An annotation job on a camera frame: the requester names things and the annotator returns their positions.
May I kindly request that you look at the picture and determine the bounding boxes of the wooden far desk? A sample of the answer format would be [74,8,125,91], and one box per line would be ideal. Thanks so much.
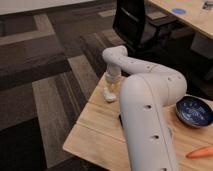
[148,0,213,39]

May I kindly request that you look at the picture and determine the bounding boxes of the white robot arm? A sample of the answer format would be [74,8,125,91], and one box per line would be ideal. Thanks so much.
[102,46,187,171]

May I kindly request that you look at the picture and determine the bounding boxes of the orange carrot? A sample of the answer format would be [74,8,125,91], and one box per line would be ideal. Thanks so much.
[186,146,213,158]

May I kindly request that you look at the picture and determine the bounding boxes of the dark blue bowl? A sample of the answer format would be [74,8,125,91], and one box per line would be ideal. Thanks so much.
[176,96,213,128]

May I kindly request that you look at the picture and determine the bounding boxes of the white sponge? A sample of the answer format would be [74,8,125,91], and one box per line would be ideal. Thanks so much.
[103,87,117,103]

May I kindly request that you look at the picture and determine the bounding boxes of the blue round coaster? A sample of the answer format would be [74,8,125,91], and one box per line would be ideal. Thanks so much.
[172,8,186,14]

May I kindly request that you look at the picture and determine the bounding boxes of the black office chair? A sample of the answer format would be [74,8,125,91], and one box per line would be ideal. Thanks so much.
[113,0,176,59]

